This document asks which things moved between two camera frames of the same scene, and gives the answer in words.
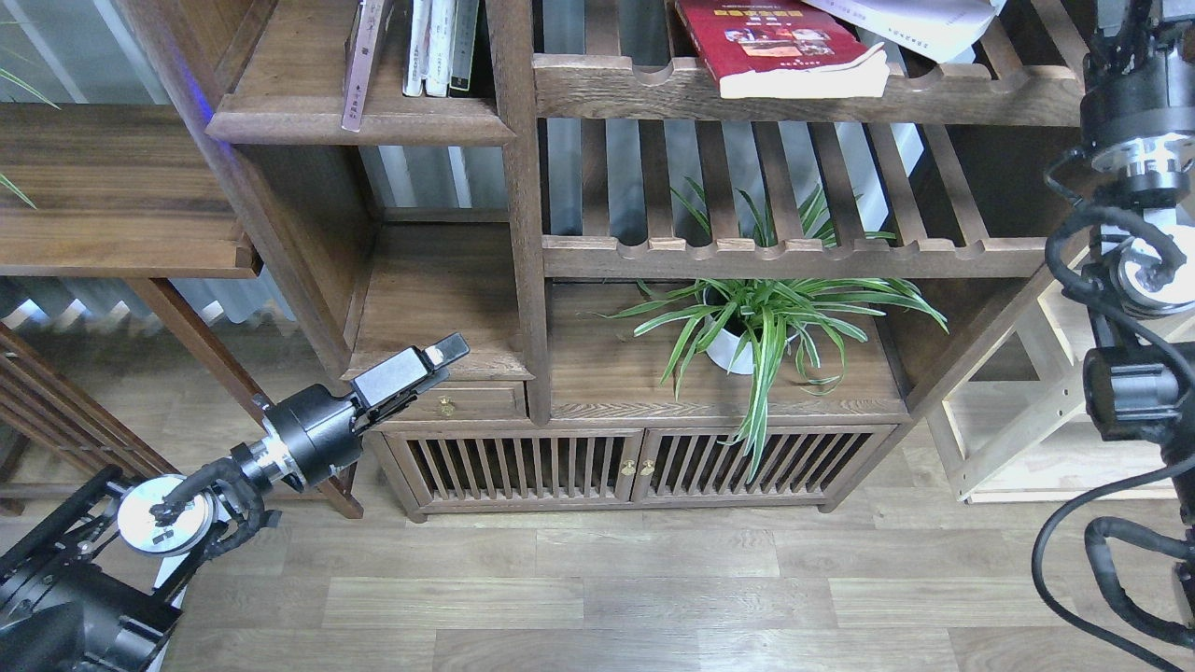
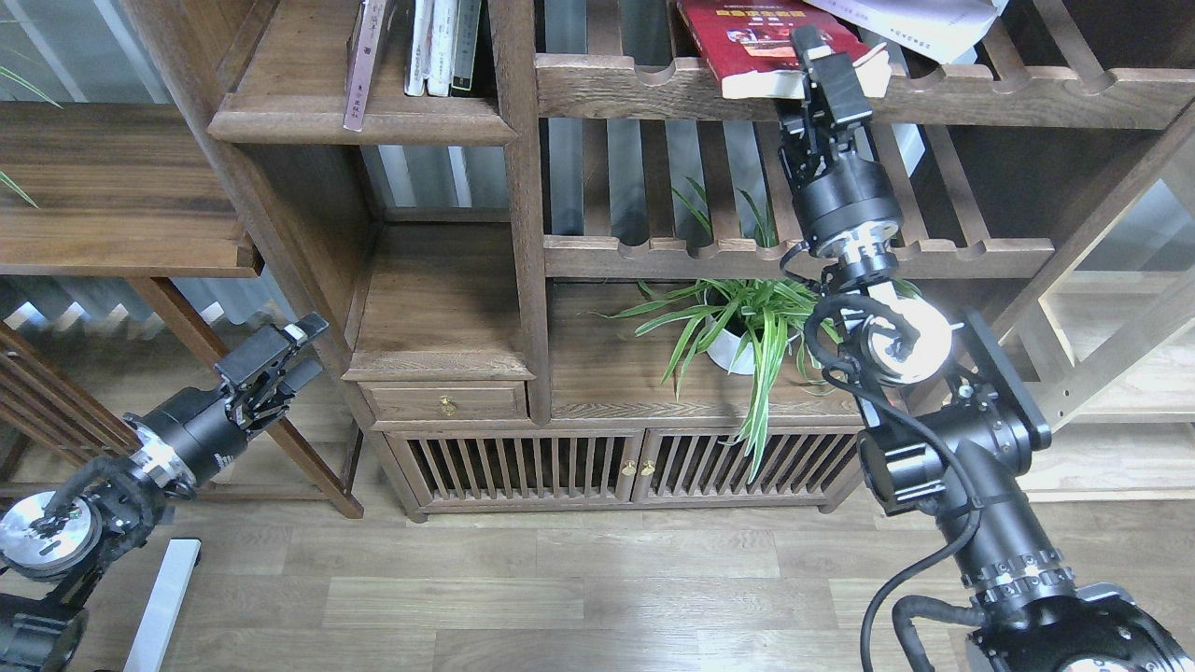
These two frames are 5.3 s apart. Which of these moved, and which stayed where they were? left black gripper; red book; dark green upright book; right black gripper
Moved: left black gripper; right black gripper
Stayed: dark green upright book; red book
